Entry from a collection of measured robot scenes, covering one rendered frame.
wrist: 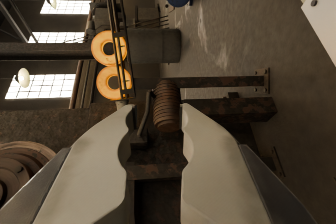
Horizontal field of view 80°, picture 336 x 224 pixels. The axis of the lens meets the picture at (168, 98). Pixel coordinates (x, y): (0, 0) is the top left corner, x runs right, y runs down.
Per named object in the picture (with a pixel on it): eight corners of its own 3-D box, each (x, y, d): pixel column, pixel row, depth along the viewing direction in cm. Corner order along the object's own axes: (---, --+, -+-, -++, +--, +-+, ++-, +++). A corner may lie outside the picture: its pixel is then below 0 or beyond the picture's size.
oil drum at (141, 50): (178, 70, 363) (127, 71, 354) (175, 47, 394) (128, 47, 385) (182, 45, 313) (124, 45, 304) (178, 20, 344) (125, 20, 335)
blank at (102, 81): (100, 101, 93) (98, 102, 89) (95, 68, 92) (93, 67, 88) (134, 97, 94) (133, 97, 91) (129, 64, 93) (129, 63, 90)
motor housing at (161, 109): (267, 129, 95) (153, 134, 90) (253, 90, 107) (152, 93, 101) (282, 116, 84) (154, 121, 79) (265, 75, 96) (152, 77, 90)
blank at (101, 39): (95, 68, 92) (93, 67, 88) (90, 34, 91) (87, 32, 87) (129, 64, 93) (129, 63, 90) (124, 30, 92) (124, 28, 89)
